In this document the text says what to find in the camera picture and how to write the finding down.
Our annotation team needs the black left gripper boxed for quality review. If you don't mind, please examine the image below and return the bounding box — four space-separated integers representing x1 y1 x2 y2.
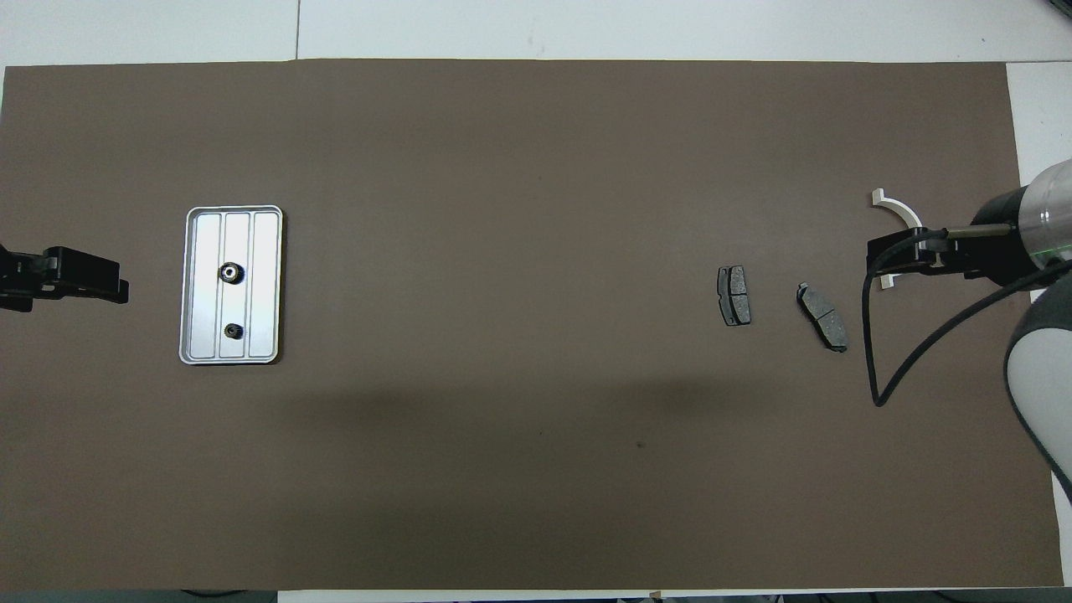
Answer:
0 245 131 312

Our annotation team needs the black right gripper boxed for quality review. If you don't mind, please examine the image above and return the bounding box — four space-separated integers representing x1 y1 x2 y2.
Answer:
867 186 1044 283

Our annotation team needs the silver metal tray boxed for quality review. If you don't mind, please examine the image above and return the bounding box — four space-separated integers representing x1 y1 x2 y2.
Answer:
178 205 284 366

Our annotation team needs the long grey brake pad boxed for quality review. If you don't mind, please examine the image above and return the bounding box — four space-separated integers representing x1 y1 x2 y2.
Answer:
796 282 849 353

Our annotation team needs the short grey brake pad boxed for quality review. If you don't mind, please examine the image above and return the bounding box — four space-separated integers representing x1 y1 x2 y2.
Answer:
717 265 752 327

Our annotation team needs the brown table mat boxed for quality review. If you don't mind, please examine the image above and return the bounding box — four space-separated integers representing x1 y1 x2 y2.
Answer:
0 59 1064 591

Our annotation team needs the white curved plastic bracket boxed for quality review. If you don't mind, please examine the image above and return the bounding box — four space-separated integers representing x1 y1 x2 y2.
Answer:
871 189 926 291

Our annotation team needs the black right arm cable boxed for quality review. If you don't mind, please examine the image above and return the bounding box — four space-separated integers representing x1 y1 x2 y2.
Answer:
863 228 1072 409

